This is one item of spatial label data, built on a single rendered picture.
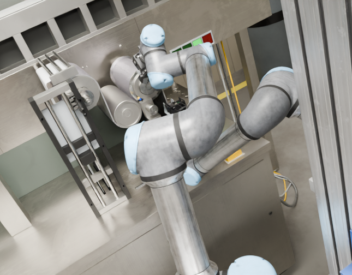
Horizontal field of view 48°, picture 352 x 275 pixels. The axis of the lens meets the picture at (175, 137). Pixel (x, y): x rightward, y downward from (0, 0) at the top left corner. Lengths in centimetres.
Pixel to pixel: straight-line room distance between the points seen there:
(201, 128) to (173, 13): 117
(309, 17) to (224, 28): 158
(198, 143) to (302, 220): 174
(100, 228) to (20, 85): 71
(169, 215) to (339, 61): 56
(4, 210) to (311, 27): 144
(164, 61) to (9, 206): 90
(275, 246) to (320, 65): 153
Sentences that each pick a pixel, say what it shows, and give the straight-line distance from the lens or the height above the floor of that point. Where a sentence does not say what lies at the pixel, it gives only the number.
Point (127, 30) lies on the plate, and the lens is 191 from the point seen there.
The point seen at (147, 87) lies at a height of 125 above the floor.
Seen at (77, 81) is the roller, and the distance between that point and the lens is 154.
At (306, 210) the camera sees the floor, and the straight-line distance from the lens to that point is 262.
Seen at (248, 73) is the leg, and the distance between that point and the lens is 250.
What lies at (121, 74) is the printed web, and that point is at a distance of 172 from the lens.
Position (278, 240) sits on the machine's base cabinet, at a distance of 204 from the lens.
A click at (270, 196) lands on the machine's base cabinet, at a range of 185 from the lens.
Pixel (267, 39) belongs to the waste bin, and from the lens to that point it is 385.
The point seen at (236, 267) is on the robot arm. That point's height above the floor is 105.
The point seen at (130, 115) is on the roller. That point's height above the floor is 116.
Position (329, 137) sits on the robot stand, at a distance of 66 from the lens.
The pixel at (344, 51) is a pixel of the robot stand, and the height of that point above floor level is 162.
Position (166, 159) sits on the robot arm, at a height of 137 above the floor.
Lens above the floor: 185
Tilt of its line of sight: 30 degrees down
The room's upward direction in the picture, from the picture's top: 21 degrees counter-clockwise
